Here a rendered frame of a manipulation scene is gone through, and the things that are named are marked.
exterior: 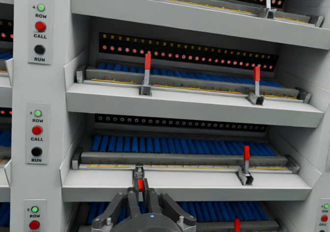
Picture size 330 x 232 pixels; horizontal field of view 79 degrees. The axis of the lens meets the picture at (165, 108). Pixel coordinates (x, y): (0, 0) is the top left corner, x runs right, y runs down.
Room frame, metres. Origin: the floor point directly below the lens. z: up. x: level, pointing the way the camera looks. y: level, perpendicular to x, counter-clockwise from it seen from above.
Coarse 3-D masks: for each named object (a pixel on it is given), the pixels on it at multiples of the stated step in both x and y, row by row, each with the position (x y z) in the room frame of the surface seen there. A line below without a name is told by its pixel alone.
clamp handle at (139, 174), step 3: (138, 171) 0.43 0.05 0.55; (138, 174) 0.43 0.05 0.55; (138, 177) 0.41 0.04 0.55; (141, 177) 0.42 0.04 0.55; (138, 180) 0.39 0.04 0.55; (141, 180) 0.40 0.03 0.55; (138, 183) 0.38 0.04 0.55; (141, 183) 0.38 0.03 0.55; (138, 186) 0.37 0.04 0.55; (141, 186) 0.37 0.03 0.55; (141, 189) 0.37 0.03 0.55
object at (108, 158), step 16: (96, 160) 0.46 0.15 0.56; (112, 160) 0.47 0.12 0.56; (128, 160) 0.48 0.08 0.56; (144, 160) 0.48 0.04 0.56; (160, 160) 0.49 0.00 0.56; (176, 160) 0.50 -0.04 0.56; (192, 160) 0.51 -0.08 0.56; (208, 160) 0.51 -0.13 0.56; (224, 160) 0.52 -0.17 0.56; (240, 160) 0.53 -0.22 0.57; (256, 160) 0.54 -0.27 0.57; (272, 160) 0.55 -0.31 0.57
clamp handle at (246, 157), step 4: (244, 148) 0.50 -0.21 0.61; (248, 148) 0.49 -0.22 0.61; (244, 152) 0.49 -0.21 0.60; (248, 152) 0.49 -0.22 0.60; (244, 156) 0.49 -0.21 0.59; (248, 156) 0.49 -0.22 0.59; (248, 164) 0.49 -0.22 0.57; (248, 168) 0.48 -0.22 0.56; (244, 172) 0.49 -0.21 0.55; (248, 172) 0.48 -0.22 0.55
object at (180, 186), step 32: (128, 128) 0.58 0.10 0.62; (160, 128) 0.59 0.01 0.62; (192, 128) 0.61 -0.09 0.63; (64, 160) 0.40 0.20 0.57; (288, 160) 0.56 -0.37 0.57; (64, 192) 0.40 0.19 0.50; (96, 192) 0.41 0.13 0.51; (160, 192) 0.44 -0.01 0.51; (192, 192) 0.45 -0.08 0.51; (224, 192) 0.46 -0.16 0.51; (256, 192) 0.48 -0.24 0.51; (288, 192) 0.49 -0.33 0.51
